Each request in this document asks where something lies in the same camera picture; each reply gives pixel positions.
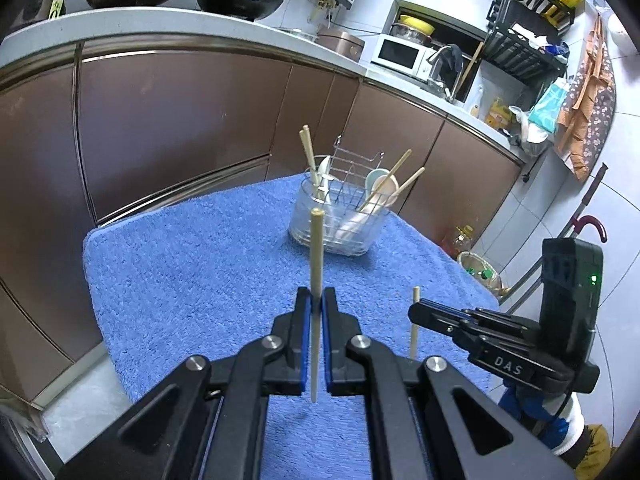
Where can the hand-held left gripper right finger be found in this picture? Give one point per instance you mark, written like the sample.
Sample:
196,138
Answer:
330,350

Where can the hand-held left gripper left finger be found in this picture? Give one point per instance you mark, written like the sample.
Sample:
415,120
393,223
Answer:
301,350

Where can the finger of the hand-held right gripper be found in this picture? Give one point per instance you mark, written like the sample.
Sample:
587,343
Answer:
450,317

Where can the wooden chopstick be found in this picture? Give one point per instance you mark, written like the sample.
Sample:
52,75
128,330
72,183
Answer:
400,162
309,140
414,330
412,177
304,140
316,250

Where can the white ceramic spoon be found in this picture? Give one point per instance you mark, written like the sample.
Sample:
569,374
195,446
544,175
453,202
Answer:
352,222
325,170

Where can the pale green spoon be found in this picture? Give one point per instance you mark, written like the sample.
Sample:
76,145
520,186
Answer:
375,180

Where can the person's right hand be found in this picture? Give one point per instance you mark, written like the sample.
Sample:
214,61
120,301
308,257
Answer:
525,410

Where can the bin with empty bottles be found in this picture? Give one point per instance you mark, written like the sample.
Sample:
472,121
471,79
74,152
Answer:
480,272

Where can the large cooking oil bottle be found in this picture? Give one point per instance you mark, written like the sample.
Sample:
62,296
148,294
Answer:
457,242

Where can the blue towel mat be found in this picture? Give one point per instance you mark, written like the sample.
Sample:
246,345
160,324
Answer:
200,260

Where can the yellow cloth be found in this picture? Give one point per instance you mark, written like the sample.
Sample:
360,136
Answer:
599,445

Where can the white plastic bag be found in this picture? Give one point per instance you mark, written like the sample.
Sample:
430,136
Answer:
530,132

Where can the floral apron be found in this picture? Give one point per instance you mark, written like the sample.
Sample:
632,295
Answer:
590,110

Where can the teal bag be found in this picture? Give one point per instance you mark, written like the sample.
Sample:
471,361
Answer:
550,105

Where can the yellow detergent packet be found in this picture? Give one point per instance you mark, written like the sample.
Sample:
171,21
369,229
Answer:
499,112

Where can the white spray bottle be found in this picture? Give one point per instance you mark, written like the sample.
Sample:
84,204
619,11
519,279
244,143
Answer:
477,105

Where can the wooden stick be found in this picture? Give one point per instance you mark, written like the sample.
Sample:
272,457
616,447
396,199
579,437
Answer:
470,72

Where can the black dish rack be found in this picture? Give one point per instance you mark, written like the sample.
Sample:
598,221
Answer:
525,60

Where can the black cloth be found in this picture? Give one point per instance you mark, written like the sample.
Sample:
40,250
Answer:
452,57

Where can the chrome faucet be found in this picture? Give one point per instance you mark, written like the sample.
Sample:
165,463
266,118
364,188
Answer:
434,57

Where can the brown kitchen base cabinets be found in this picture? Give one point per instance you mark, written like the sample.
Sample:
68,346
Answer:
175,120

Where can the white microwave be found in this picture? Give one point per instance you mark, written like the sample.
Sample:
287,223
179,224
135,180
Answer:
400,55

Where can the white cloth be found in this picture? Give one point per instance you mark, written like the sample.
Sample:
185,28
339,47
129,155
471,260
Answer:
535,39

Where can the yellow bowl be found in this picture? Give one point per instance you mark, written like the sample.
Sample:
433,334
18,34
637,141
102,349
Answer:
417,24

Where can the yellow roll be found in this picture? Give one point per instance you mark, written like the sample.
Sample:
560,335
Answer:
567,0

